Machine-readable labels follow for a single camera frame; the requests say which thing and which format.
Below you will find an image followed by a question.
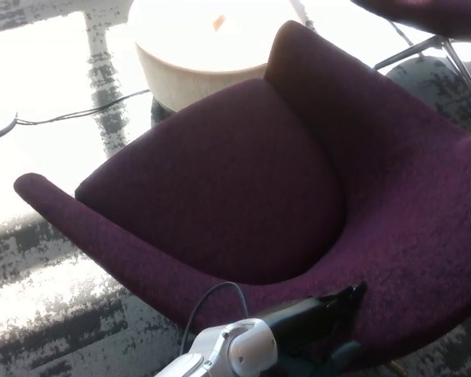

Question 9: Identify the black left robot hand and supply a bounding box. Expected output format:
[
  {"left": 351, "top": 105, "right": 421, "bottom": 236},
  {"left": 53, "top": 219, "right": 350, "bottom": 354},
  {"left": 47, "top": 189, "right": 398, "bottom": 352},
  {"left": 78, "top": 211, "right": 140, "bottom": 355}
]
[{"left": 257, "top": 280, "right": 368, "bottom": 366}]

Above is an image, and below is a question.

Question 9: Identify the purple fabric armchair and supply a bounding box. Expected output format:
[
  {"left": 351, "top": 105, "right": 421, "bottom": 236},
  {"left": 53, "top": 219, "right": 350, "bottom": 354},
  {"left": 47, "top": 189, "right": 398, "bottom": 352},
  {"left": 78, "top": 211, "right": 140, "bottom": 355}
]
[{"left": 13, "top": 20, "right": 471, "bottom": 377}]

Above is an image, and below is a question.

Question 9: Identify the round beige side table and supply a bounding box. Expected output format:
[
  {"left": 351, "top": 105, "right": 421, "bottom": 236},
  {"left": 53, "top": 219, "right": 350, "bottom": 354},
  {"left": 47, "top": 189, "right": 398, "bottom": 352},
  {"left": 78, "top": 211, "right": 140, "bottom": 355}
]
[{"left": 127, "top": 0, "right": 311, "bottom": 113}]

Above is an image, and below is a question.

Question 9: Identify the purple chair with metal legs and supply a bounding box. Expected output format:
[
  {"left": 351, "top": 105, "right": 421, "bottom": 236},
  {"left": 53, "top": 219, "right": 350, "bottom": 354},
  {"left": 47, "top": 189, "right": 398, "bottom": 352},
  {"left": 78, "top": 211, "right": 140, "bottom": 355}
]
[{"left": 349, "top": 0, "right": 471, "bottom": 113}]

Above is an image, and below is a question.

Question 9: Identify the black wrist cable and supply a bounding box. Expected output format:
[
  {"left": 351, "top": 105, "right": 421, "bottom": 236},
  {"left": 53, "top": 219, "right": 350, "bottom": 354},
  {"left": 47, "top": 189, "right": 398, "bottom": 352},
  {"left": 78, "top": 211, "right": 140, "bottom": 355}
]
[{"left": 178, "top": 281, "right": 250, "bottom": 357}]

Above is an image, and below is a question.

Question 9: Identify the black floor cable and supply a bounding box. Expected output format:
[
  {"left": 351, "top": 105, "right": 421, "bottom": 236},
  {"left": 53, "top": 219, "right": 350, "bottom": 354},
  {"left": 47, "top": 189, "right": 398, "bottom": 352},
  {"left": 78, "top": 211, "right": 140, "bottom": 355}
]
[{"left": 0, "top": 89, "right": 151, "bottom": 139}]

